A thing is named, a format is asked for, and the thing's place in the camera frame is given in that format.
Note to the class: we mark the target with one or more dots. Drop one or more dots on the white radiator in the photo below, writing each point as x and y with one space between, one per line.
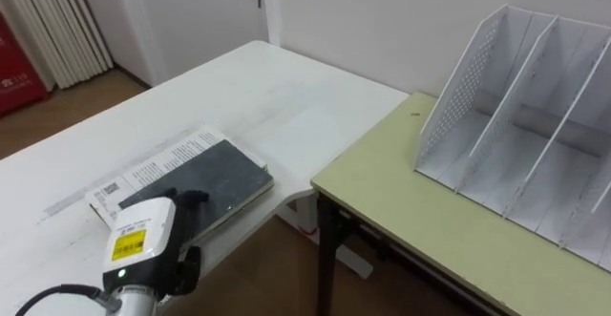
57 25

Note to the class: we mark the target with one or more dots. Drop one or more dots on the yellow-green table with black legs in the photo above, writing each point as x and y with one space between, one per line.
458 230

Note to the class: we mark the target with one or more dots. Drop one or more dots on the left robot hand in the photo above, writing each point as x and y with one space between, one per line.
143 239

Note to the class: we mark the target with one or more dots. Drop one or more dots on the white door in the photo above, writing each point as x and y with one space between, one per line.
195 20

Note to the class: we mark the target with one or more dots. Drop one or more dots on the black and white book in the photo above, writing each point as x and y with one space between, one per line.
205 177

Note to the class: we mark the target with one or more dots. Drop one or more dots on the white desk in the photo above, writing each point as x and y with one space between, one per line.
143 130

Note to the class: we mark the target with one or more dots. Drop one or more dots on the white perforated file organizer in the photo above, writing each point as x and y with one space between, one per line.
520 130

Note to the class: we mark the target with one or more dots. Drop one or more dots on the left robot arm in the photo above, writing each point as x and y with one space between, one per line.
136 304

